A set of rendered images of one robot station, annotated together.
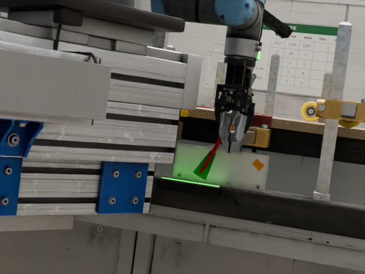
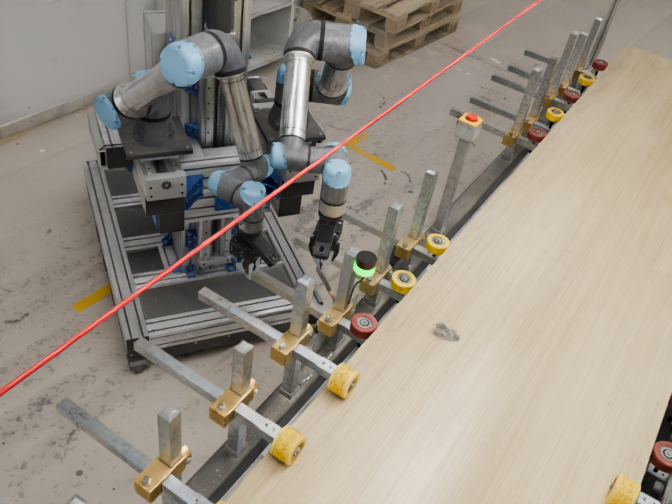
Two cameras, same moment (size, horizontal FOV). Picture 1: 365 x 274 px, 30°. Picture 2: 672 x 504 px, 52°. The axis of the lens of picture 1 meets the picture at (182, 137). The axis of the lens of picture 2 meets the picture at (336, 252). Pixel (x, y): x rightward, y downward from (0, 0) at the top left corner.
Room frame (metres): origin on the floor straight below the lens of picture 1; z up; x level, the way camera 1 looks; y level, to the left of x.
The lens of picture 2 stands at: (2.16, -1.64, 2.40)
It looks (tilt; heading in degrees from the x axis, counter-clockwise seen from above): 41 degrees down; 103
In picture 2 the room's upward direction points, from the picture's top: 10 degrees clockwise
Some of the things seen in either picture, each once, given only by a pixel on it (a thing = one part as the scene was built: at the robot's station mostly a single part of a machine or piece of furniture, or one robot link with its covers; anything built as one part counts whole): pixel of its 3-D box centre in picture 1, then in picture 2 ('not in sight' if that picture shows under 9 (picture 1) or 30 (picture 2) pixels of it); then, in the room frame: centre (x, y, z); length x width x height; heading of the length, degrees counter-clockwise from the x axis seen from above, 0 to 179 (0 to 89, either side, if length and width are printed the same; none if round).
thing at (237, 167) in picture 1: (219, 167); (334, 323); (1.86, -0.11, 0.75); 0.26 x 0.01 x 0.10; 76
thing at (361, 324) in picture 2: (256, 132); (361, 333); (1.96, -0.21, 0.85); 0.08 x 0.08 x 0.11
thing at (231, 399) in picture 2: not in sight; (234, 400); (1.75, -0.65, 0.95); 0.13 x 0.06 x 0.05; 76
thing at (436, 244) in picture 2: not in sight; (435, 251); (2.08, 0.28, 0.85); 0.08 x 0.08 x 0.11
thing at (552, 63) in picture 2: not in sight; (538, 102); (2.29, 1.55, 0.90); 0.03 x 0.03 x 0.48; 76
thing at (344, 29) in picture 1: (333, 112); (296, 339); (1.81, -0.39, 0.94); 0.03 x 0.03 x 0.48; 76
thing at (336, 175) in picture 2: not in sight; (335, 181); (1.79, -0.13, 1.31); 0.09 x 0.08 x 0.11; 110
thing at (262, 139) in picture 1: (244, 135); (337, 316); (1.87, -0.17, 0.85); 0.13 x 0.06 x 0.05; 76
